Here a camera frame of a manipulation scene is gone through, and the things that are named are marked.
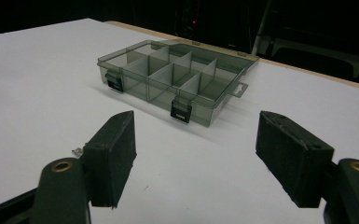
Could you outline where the clear grey compartment box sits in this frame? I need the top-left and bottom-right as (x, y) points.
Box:
(96, 38), (260, 128)

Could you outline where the dark grey shelf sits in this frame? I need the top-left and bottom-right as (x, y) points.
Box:
(262, 35), (359, 84)

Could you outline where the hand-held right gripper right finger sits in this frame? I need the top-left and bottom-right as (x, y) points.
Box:
(255, 110), (336, 209)

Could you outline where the white metal stand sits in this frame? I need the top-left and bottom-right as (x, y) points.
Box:
(251, 0), (274, 56)

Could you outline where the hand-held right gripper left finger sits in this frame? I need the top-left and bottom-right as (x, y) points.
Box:
(83, 109), (138, 209)

